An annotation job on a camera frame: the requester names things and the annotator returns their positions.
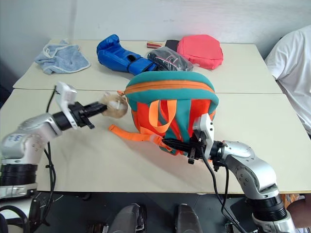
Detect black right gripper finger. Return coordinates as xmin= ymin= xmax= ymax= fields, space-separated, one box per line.
xmin=164 ymin=142 xmax=192 ymax=153
xmin=161 ymin=138 xmax=193 ymax=147

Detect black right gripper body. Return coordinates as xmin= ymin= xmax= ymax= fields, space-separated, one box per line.
xmin=186 ymin=137 xmax=207 ymax=165

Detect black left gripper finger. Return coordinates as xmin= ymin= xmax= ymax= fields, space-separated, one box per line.
xmin=83 ymin=101 xmax=108 ymax=111
xmin=85 ymin=107 xmax=108 ymax=117

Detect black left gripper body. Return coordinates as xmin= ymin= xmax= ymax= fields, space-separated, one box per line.
xmin=68 ymin=101 xmax=96 ymax=130

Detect beige plush toy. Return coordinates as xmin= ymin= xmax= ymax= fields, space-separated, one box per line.
xmin=100 ymin=92 xmax=129 ymax=120

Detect orange and teal backpack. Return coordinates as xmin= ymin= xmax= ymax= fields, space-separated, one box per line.
xmin=108 ymin=70 xmax=220 ymax=156

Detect blue boxing glove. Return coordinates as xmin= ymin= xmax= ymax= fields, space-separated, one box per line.
xmin=96 ymin=34 xmax=158 ymax=76

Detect light blue towel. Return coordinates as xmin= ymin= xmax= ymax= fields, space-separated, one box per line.
xmin=34 ymin=39 xmax=91 ymax=75

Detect dark rounded shape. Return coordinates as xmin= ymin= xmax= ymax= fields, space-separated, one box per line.
xmin=175 ymin=203 xmax=204 ymax=233
xmin=106 ymin=203 xmax=147 ymax=233

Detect black items in plastic bag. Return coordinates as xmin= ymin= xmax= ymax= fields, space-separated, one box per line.
xmin=146 ymin=46 xmax=194 ymax=72

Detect pink fabric pouch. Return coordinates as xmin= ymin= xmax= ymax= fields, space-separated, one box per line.
xmin=176 ymin=34 xmax=224 ymax=71

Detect flat black object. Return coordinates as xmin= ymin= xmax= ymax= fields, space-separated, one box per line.
xmin=164 ymin=39 xmax=181 ymax=52

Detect brown rounded object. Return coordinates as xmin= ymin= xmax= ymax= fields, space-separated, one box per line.
xmin=285 ymin=193 xmax=311 ymax=229

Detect person in white shirt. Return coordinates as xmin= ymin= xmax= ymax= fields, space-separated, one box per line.
xmin=264 ymin=24 xmax=311 ymax=137

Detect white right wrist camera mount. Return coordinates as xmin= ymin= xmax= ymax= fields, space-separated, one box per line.
xmin=192 ymin=113 xmax=215 ymax=156

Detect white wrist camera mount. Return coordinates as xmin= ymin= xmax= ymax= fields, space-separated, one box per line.
xmin=192 ymin=113 xmax=215 ymax=156
xmin=54 ymin=81 xmax=78 ymax=129

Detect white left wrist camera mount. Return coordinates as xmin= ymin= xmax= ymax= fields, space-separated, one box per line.
xmin=54 ymin=81 xmax=78 ymax=129

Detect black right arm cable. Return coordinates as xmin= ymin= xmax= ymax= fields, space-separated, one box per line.
xmin=200 ymin=146 xmax=246 ymax=233

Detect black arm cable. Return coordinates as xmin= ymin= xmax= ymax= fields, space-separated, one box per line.
xmin=35 ymin=84 xmax=58 ymax=227
xmin=200 ymin=146 xmax=246 ymax=233

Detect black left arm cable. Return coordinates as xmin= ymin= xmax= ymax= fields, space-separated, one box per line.
xmin=35 ymin=84 xmax=58 ymax=227

